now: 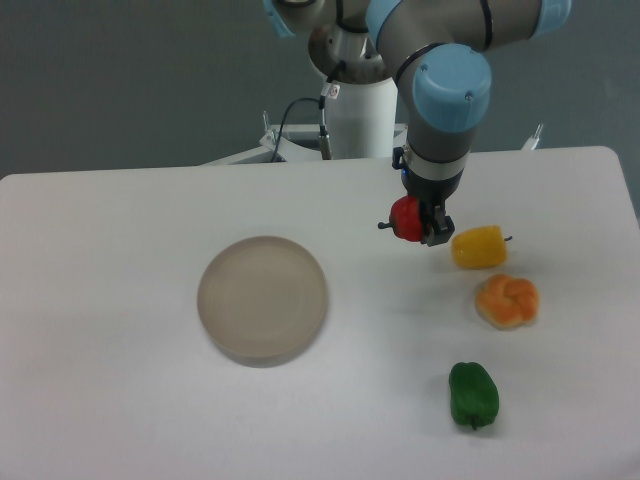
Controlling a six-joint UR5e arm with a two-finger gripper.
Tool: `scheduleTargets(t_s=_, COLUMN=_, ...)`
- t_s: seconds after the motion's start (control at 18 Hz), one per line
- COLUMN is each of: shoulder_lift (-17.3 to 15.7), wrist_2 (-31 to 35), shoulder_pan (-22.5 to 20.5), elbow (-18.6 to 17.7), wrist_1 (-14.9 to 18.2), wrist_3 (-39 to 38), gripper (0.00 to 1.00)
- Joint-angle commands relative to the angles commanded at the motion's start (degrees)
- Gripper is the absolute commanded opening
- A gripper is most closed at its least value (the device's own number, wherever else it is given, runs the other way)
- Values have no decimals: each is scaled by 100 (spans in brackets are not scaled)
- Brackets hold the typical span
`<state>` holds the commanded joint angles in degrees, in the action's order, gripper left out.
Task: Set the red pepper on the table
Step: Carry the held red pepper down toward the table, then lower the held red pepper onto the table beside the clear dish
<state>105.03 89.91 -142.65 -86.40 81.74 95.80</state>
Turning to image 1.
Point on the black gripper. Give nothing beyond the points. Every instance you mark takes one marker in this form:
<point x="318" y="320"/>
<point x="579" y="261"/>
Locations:
<point x="432" y="183"/>

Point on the red toy pepper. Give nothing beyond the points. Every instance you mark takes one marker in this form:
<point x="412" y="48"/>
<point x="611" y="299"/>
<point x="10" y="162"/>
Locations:
<point x="404" y="220"/>

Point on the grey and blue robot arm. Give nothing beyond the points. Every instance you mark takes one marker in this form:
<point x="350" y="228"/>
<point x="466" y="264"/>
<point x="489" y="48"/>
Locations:
<point x="433" y="52"/>

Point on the yellow toy pepper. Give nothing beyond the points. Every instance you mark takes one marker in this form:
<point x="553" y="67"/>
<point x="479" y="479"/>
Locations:
<point x="480" y="248"/>

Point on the green toy pepper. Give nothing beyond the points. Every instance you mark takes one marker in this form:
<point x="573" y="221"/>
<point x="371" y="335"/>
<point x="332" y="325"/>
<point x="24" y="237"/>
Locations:
<point x="473" y="395"/>

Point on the braided toy bread roll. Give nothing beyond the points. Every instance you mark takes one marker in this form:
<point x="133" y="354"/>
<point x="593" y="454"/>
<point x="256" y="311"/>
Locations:
<point x="507" y="302"/>

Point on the beige round plate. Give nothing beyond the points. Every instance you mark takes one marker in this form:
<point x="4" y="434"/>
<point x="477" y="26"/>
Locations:
<point x="263" y="300"/>

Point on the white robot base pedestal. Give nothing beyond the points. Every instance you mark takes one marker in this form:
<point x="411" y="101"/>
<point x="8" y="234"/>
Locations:
<point x="360" y="119"/>

